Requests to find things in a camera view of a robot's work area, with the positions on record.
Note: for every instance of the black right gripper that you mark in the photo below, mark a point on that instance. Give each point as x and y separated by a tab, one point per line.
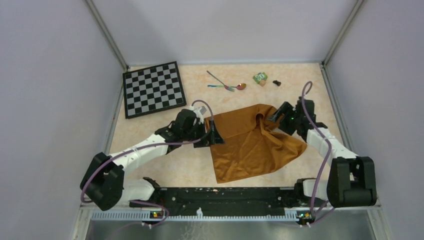
286	109

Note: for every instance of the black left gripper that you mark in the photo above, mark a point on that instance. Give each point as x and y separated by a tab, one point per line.
211	138

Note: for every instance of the brown cloth napkin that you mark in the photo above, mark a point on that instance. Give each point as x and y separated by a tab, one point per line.
251	145

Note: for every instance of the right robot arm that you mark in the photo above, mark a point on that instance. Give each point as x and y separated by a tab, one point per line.
351	181

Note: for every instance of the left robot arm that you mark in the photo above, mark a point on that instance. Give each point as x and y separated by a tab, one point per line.
104	181

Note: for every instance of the iridescent metal fork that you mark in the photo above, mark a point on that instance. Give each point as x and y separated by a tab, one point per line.
218	79

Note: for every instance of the green numbered wooden block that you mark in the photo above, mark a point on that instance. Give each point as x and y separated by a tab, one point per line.
260	78

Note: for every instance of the iridescent metal spoon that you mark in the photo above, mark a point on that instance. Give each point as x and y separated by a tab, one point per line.
240	87

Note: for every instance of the black white checkerboard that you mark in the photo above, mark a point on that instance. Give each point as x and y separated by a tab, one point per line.
152	89

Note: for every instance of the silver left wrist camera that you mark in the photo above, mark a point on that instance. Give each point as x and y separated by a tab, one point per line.
199	112

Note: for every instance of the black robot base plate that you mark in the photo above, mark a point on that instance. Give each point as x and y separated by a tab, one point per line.
230	201

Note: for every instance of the aluminium frame rail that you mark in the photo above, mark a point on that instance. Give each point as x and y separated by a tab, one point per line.
142	211

